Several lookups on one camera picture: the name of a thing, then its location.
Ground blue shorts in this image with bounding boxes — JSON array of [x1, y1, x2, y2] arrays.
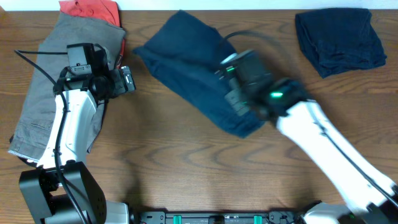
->
[[133, 10, 264, 138]]

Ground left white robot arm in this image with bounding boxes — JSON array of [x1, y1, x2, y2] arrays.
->
[[19, 43, 136, 224]]

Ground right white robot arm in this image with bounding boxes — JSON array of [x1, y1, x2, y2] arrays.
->
[[219, 50, 397, 223]]

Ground red garment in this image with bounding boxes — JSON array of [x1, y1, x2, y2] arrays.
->
[[58, 0, 126, 60]]

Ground grey folded shorts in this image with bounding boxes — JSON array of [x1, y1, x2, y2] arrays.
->
[[8, 13, 126, 162]]

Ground dark navy folded garment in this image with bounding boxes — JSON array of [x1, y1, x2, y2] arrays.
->
[[295, 8, 387, 78]]

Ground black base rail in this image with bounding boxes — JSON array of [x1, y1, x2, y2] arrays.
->
[[139, 211, 305, 224]]

